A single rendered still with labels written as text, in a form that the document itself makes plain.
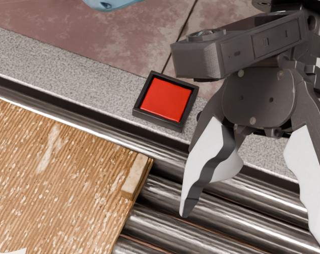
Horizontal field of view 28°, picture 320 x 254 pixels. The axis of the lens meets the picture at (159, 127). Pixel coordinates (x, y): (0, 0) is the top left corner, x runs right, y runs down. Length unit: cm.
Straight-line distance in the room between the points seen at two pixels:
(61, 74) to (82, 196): 21
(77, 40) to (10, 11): 26
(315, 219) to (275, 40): 13
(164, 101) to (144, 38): 126
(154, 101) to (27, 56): 21
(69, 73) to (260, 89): 50
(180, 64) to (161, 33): 175
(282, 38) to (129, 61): 164
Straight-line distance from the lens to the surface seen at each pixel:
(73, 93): 93
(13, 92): 94
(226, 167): 56
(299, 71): 48
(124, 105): 92
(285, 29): 48
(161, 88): 92
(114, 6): 54
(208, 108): 53
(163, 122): 89
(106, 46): 214
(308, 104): 47
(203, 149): 53
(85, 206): 82
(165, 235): 83
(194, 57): 43
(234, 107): 51
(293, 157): 47
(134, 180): 81
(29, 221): 82
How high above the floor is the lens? 169
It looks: 59 degrees down
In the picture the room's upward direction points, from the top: 8 degrees clockwise
